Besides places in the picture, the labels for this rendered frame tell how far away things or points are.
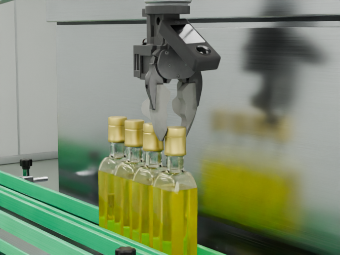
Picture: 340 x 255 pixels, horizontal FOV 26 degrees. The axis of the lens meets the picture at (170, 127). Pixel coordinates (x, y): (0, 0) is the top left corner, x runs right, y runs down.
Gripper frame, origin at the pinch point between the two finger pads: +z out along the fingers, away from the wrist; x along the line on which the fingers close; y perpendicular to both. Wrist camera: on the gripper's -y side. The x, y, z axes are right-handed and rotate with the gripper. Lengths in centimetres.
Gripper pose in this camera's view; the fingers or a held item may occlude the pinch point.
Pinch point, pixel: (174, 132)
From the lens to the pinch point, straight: 117.5
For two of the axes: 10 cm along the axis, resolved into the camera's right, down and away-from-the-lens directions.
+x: -8.5, 0.7, -5.2
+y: -5.3, -1.1, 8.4
